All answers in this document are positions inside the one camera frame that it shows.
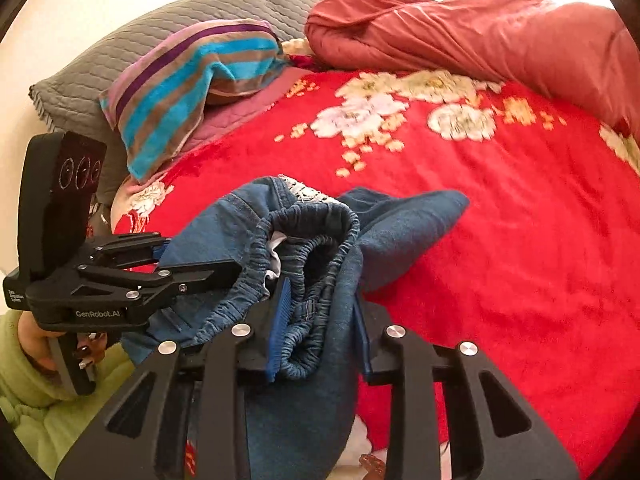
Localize blue denim pants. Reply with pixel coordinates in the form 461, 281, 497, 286
122, 177, 469, 479

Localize left hand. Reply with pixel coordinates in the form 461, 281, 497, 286
17, 311, 108, 372

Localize striped colourful towel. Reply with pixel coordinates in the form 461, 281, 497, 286
99, 18, 288, 183

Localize pink quilted pillow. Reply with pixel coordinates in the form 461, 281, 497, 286
119, 65, 317, 196

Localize grey quilted pillow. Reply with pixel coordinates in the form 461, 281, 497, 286
29, 0, 321, 206

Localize red floral blanket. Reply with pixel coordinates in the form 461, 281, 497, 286
112, 72, 639, 477

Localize pink-red quilted duvet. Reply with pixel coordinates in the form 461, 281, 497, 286
305, 0, 639, 136

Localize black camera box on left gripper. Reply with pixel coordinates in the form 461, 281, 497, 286
17, 132, 106, 282

